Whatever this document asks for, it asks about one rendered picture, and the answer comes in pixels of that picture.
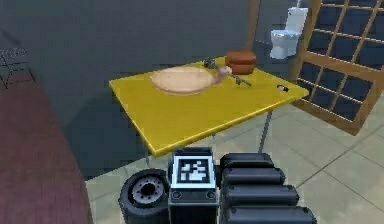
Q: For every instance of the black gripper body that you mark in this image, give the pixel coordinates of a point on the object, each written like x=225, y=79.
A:
x=145, y=195

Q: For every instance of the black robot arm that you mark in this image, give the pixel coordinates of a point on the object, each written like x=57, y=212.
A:
x=246, y=193

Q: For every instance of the yellow table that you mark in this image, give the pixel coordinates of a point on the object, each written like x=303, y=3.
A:
x=200, y=113

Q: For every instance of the dark red sofa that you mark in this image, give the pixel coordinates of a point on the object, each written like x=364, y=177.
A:
x=36, y=156

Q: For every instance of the tan round plate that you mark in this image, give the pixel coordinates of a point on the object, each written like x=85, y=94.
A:
x=181, y=80

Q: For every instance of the small grey green plant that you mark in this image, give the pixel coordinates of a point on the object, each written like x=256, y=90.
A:
x=226, y=74

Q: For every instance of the brown bread loaf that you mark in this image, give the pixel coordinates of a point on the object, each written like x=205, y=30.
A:
x=240, y=61

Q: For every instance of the small black white object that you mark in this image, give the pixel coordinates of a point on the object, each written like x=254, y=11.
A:
x=282, y=88

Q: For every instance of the white toilet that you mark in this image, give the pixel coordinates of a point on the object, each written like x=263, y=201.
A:
x=286, y=36

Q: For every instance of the wooden lattice door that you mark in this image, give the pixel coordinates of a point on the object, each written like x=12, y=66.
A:
x=343, y=63

